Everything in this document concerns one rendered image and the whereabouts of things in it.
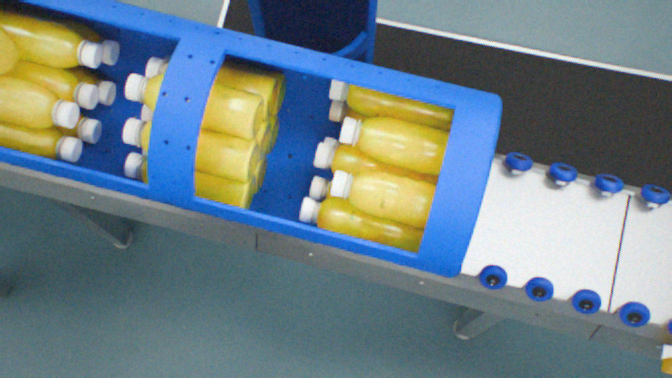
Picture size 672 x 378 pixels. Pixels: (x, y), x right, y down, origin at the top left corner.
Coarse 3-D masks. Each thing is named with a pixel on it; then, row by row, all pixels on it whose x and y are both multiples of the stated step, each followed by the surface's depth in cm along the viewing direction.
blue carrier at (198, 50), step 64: (0, 0) 141; (64, 0) 124; (128, 64) 144; (192, 64) 118; (256, 64) 138; (320, 64) 121; (192, 128) 116; (320, 128) 142; (128, 192) 127; (192, 192) 122; (448, 192) 114; (384, 256) 123; (448, 256) 118
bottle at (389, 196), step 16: (352, 176) 125; (368, 176) 123; (384, 176) 123; (400, 176) 124; (352, 192) 123; (368, 192) 122; (384, 192) 122; (400, 192) 122; (416, 192) 122; (432, 192) 122; (368, 208) 123; (384, 208) 122; (400, 208) 122; (416, 208) 122; (416, 224) 123
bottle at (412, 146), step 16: (368, 128) 124; (384, 128) 123; (400, 128) 123; (416, 128) 123; (432, 128) 124; (368, 144) 124; (384, 144) 123; (400, 144) 122; (416, 144) 122; (432, 144) 122; (384, 160) 125; (400, 160) 124; (416, 160) 123; (432, 160) 122
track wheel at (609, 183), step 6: (600, 174) 141; (606, 174) 142; (600, 180) 139; (606, 180) 139; (612, 180) 140; (618, 180) 140; (600, 186) 139; (606, 186) 139; (612, 186) 138; (618, 186) 139; (612, 192) 139
